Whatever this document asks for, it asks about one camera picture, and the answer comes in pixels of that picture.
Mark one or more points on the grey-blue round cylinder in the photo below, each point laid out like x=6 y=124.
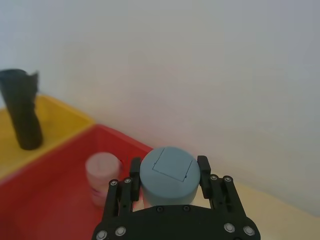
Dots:
x=170 y=180

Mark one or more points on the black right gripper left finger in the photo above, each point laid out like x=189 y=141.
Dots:
x=113 y=200

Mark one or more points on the pink plastic cup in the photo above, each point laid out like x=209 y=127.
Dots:
x=102 y=172

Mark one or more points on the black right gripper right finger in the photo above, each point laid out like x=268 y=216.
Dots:
x=225 y=197

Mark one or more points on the red plastic bin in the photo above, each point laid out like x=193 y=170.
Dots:
x=50 y=200

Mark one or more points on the yellow plastic bin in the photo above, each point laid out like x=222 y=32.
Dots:
x=57 y=120

